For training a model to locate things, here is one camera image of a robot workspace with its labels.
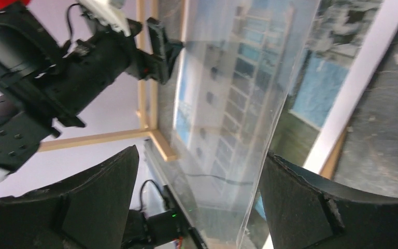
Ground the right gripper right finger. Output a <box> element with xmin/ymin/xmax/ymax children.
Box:
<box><xmin>259</xmin><ymin>152</ymin><xmax>398</xmax><ymax>248</ymax></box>

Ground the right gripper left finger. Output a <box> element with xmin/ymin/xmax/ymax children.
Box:
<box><xmin>0</xmin><ymin>146</ymin><xmax>139</xmax><ymax>248</ymax></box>

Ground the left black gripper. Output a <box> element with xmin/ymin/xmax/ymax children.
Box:
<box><xmin>0</xmin><ymin>2</ymin><xmax>184</xmax><ymax>128</ymax></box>

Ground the clear plastic sheet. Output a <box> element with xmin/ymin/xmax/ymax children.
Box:
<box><xmin>172</xmin><ymin>1</ymin><xmax>320</xmax><ymax>248</ymax></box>

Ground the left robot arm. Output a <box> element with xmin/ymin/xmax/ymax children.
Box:
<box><xmin>0</xmin><ymin>1</ymin><xmax>184</xmax><ymax>182</ymax></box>

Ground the building photo print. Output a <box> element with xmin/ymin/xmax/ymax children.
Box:
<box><xmin>171</xmin><ymin>0</ymin><xmax>398</xmax><ymax>220</ymax></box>

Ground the brown cardboard backing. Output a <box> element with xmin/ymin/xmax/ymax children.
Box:
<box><xmin>320</xmin><ymin>128</ymin><xmax>347</xmax><ymax>180</ymax></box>

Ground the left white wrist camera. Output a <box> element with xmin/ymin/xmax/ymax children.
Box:
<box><xmin>77</xmin><ymin>0</ymin><xmax>131</xmax><ymax>37</ymax></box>

